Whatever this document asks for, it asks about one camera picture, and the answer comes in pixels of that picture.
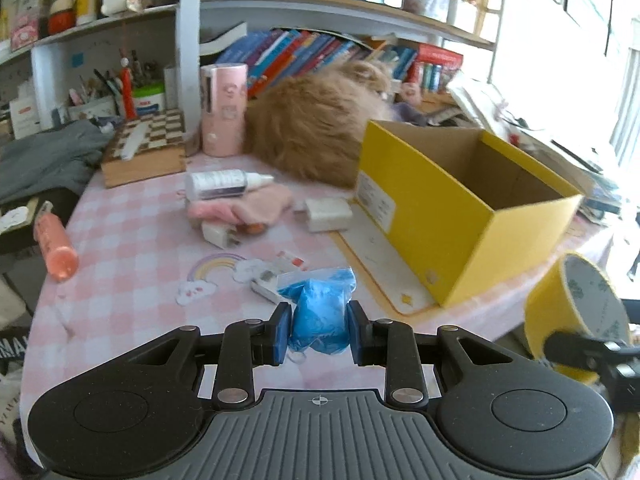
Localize white flat nail file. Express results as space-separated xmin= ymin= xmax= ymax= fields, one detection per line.
xmin=122 ymin=122 xmax=147 ymax=161

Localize purple cloth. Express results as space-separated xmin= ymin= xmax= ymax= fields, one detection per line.
xmin=395 ymin=102 xmax=431 ymax=126

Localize pink plush toy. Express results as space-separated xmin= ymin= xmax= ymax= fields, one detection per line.
xmin=186 ymin=183 xmax=295 ymax=226

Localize white dropper bottle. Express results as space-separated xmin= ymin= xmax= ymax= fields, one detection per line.
xmin=185 ymin=170 xmax=275 ymax=201

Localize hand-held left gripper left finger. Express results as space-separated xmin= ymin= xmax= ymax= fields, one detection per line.
xmin=130 ymin=302 xmax=292 ymax=409

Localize red round jar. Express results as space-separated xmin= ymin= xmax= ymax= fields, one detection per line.
xmin=47 ymin=0 xmax=77 ymax=36

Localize white shelf unit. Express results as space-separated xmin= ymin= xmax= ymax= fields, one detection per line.
xmin=0 ymin=0 xmax=508 ymax=133

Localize black bag white letters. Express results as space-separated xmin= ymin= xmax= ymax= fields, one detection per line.
xmin=0 ymin=327 xmax=31 ymax=361

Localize pink checkered desktop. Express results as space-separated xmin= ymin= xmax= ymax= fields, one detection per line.
xmin=30 ymin=150 xmax=616 ymax=411

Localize large white charger block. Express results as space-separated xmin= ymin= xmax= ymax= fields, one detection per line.
xmin=305 ymin=197 xmax=353 ymax=232

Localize orange plastic bottle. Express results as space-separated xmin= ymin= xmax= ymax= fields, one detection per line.
xmin=33 ymin=201 xmax=80 ymax=281

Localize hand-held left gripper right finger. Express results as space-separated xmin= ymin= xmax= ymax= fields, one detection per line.
xmin=348 ymin=300 xmax=511 ymax=409

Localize grey cloth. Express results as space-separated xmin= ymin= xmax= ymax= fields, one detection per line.
xmin=0 ymin=120 xmax=118 ymax=206

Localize blue plastic bag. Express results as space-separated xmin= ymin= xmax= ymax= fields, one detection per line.
xmin=276 ymin=266 xmax=357 ymax=361

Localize black lying book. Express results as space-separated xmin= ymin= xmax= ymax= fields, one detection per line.
xmin=200 ymin=22 xmax=248 ymax=56

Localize yellow tape roll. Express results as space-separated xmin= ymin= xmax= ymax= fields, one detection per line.
xmin=524 ymin=252 xmax=632 ymax=386

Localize white red paper strip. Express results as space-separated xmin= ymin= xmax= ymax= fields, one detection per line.
xmin=274 ymin=251 xmax=307 ymax=270

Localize white red box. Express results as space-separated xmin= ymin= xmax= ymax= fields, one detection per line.
xmin=9 ymin=97 xmax=41 ymax=140

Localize red tassel ornament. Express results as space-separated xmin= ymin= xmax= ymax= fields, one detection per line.
xmin=119 ymin=50 xmax=137 ymax=121

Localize pen holder with pens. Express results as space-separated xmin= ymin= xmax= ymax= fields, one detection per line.
xmin=67 ymin=67 xmax=121 ymax=121

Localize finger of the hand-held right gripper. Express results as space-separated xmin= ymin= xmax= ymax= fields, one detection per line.
xmin=544 ymin=329 xmax=628 ymax=361

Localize fluffy orange cat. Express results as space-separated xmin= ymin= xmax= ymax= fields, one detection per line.
xmin=243 ymin=60 xmax=401 ymax=188

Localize small white charger plug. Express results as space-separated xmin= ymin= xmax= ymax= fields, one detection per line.
xmin=201 ymin=221 xmax=242 ymax=250

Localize pink cylindrical container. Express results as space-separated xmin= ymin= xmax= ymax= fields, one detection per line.
xmin=200 ymin=63 xmax=249 ymax=157

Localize white storage boxes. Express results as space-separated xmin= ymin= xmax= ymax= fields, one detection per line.
xmin=405 ymin=0 xmax=501 ymax=43

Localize red thick book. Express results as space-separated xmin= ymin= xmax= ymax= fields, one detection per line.
xmin=417 ymin=42 xmax=463 ymax=68

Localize white cloud-shaped item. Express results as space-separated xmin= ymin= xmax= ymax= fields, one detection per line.
xmin=0 ymin=206 xmax=30 ymax=235

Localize yellow cardboard box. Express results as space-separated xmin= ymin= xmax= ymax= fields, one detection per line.
xmin=356 ymin=120 xmax=596 ymax=308

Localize row of colourful books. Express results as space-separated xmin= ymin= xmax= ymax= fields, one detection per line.
xmin=215 ymin=29 xmax=466 ymax=98

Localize small white box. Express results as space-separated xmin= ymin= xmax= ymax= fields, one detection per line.
xmin=250 ymin=269 xmax=282 ymax=304

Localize wooden chessboard box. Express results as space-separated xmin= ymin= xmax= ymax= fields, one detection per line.
xmin=101 ymin=108 xmax=187 ymax=188

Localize white green jar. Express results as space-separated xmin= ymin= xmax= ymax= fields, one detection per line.
xmin=132 ymin=82 xmax=166 ymax=113

